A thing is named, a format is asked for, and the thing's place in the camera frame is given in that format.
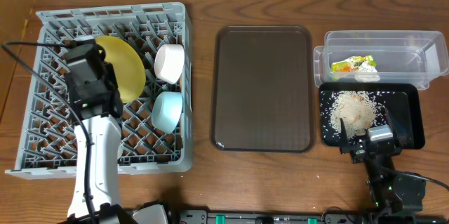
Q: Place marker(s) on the green orange snack wrapper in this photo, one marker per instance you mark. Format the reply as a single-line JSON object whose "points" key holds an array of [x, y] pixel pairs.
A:
{"points": [[353, 63]]}

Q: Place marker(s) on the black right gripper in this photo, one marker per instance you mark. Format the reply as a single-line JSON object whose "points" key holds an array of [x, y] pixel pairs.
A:
{"points": [[360, 150]]}

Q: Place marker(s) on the dark brown serving tray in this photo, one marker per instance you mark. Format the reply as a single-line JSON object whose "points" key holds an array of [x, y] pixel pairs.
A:
{"points": [[263, 90]]}

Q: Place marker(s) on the black waste tray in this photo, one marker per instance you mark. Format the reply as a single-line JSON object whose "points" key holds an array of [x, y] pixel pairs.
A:
{"points": [[402, 100]]}

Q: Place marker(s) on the yellow plate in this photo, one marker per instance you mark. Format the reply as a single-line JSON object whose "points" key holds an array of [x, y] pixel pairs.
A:
{"points": [[128, 67]]}

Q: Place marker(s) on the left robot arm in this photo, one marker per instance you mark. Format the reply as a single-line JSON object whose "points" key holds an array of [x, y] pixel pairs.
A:
{"points": [[98, 136]]}

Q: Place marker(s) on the spilled rice pile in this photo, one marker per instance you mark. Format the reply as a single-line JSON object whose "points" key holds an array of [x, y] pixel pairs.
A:
{"points": [[359, 110]]}

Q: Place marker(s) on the white tissue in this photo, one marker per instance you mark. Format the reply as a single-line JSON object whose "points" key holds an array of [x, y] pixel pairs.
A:
{"points": [[367, 73]]}

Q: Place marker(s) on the clear plastic bin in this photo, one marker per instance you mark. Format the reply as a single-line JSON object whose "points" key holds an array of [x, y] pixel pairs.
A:
{"points": [[402, 57]]}

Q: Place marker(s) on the light blue bowl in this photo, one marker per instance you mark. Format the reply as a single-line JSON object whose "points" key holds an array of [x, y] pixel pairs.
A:
{"points": [[167, 111]]}

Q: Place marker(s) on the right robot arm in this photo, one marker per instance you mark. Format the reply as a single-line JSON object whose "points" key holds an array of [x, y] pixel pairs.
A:
{"points": [[398, 195]]}

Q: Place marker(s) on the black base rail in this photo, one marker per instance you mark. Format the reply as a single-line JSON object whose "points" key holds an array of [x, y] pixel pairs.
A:
{"points": [[162, 213]]}

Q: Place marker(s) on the white bowl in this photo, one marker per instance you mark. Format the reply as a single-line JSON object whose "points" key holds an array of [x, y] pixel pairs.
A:
{"points": [[169, 62]]}

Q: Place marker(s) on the grey plastic dish rack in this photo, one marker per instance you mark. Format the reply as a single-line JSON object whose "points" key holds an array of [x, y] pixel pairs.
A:
{"points": [[47, 147]]}

